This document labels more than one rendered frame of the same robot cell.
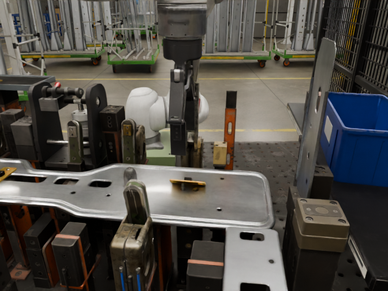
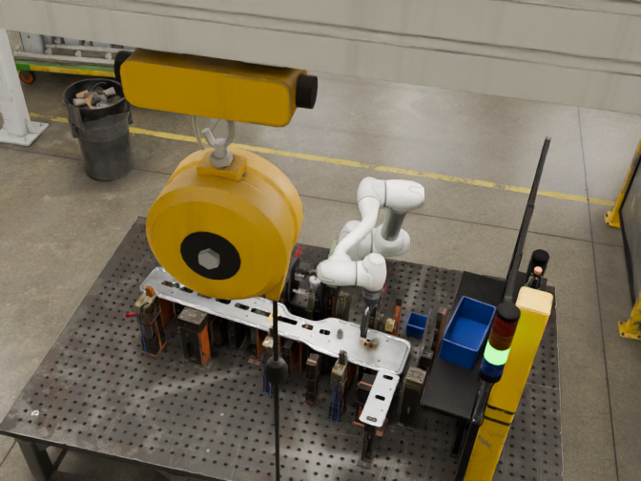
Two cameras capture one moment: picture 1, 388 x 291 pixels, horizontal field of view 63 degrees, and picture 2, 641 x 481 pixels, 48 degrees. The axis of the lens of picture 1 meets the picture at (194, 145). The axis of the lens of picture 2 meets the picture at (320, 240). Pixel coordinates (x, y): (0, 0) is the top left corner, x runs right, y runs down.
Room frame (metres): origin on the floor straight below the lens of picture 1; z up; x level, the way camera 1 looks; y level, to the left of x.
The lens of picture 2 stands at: (-1.58, -0.21, 3.54)
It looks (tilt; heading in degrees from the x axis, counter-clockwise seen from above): 41 degrees down; 12
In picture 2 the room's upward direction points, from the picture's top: 2 degrees clockwise
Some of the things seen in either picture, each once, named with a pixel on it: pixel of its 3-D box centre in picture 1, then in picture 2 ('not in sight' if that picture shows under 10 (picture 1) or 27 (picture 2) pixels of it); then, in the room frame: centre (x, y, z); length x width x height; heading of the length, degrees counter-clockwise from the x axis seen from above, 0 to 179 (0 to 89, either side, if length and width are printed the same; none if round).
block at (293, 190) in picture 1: (291, 252); not in sight; (0.58, -0.23, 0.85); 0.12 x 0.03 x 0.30; 173
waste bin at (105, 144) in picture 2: not in sight; (102, 132); (2.84, 2.58, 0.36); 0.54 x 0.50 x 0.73; 1
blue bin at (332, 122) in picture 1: (361, 133); (467, 332); (0.74, -0.43, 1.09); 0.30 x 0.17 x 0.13; 167
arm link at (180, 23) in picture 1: (182, 22); (372, 288); (0.63, 0.02, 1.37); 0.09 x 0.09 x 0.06
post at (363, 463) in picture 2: not in sight; (369, 439); (0.23, -0.08, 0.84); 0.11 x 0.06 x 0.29; 173
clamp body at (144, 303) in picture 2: not in sight; (151, 324); (0.58, 1.09, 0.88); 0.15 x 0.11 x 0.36; 173
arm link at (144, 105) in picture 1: (144, 111); (354, 239); (1.44, 0.24, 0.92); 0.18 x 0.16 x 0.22; 103
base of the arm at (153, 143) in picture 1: (140, 137); not in sight; (1.44, 0.27, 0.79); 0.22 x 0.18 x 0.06; 101
